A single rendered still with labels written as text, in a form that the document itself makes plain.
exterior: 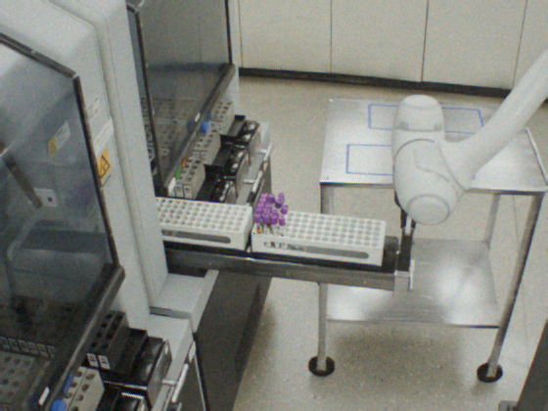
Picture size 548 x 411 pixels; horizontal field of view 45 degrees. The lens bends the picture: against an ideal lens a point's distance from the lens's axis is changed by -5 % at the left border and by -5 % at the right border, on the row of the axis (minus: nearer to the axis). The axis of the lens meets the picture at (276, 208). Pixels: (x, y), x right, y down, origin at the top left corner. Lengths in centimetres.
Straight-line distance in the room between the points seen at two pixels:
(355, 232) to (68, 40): 79
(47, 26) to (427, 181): 69
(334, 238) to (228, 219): 25
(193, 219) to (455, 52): 247
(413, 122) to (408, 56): 251
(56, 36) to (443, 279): 159
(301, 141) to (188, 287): 194
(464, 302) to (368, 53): 195
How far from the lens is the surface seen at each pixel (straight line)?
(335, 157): 189
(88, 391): 130
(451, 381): 241
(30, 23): 115
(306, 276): 159
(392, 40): 382
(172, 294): 164
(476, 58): 387
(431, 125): 135
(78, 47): 115
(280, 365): 241
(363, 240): 155
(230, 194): 180
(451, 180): 124
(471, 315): 224
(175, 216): 165
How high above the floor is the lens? 187
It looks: 38 degrees down
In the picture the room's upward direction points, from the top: 2 degrees counter-clockwise
